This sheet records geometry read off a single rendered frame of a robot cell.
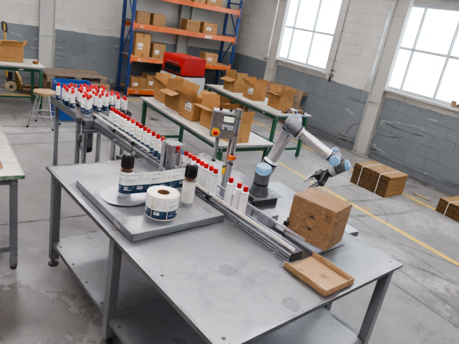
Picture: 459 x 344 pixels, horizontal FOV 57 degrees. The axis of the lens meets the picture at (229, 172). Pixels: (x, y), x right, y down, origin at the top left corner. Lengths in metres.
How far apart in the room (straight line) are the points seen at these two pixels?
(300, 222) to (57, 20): 8.31
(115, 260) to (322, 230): 1.26
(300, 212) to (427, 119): 5.61
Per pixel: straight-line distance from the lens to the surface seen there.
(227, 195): 2.89
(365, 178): 6.82
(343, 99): 9.20
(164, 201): 2.55
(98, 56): 10.54
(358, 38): 9.13
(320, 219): 2.68
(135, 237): 2.46
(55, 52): 10.29
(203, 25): 10.66
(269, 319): 2.08
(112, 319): 2.89
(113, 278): 2.71
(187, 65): 8.40
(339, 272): 2.57
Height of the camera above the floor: 2.09
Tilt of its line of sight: 20 degrees down
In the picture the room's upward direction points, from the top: 11 degrees clockwise
